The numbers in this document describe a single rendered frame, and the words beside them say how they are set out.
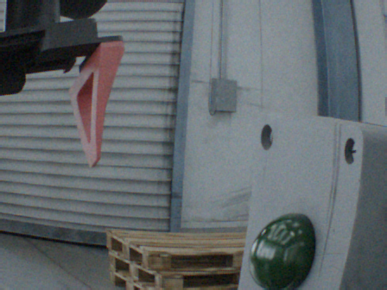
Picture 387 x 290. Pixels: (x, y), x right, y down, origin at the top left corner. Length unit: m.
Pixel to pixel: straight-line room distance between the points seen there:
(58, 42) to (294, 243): 0.39
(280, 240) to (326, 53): 8.98
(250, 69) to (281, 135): 8.55
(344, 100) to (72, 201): 2.60
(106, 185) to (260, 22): 1.97
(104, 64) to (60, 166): 7.51
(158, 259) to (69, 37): 5.24
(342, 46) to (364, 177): 8.66
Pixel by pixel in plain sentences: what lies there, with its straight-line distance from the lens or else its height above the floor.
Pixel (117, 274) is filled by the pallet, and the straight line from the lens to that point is 6.52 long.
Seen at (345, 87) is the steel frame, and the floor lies 1.49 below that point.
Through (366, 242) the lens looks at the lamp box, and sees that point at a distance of 0.30.
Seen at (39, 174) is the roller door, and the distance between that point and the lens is 8.13.
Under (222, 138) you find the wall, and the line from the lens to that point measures 8.78.
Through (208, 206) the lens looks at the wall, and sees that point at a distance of 8.79.
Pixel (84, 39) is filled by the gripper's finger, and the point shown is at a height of 1.37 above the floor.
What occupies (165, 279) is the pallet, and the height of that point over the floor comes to 0.24.
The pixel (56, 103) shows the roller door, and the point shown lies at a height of 1.19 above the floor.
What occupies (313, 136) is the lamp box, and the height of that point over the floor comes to 1.32.
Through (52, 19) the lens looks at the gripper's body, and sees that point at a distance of 0.69.
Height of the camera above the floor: 1.34
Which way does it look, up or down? 3 degrees down
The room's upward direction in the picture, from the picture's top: 4 degrees clockwise
